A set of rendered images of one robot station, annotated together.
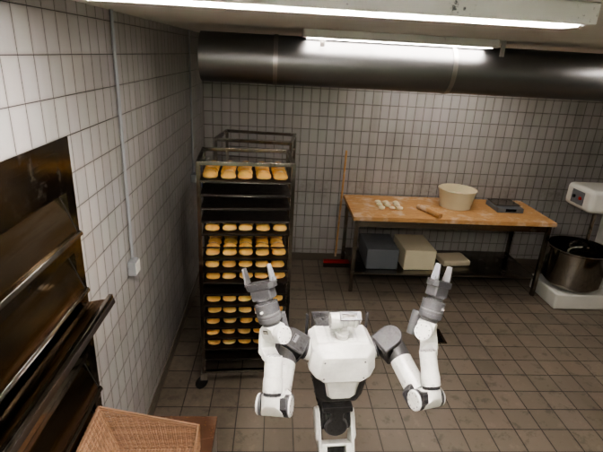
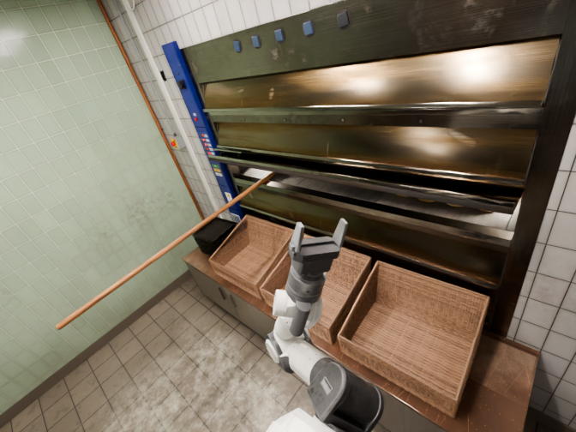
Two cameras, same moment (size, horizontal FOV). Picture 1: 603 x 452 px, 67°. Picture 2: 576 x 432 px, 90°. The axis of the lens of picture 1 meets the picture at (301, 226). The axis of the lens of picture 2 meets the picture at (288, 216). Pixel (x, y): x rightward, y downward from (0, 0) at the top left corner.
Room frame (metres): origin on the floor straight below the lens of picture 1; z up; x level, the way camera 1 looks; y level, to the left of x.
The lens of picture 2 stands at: (1.85, -0.19, 2.08)
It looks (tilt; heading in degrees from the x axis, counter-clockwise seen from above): 33 degrees down; 144
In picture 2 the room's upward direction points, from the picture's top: 16 degrees counter-clockwise
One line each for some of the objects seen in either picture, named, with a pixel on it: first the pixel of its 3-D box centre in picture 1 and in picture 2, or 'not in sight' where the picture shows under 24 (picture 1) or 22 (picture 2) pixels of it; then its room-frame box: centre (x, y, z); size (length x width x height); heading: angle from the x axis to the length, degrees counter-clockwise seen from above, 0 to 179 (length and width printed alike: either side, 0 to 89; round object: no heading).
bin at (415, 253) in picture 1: (413, 251); not in sight; (4.92, -1.33, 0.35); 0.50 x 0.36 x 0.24; 5
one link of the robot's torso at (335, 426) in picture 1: (331, 399); not in sight; (1.68, -0.18, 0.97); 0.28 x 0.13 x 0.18; 8
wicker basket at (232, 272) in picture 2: not in sight; (253, 252); (0.25, 0.58, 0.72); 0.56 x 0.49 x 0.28; 5
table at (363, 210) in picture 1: (438, 244); not in sight; (4.94, -1.61, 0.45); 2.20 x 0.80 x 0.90; 94
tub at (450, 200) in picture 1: (456, 197); not in sight; (5.03, -1.75, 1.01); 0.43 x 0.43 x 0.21
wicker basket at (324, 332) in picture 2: not in sight; (315, 281); (0.84, 0.61, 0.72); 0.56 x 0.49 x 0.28; 3
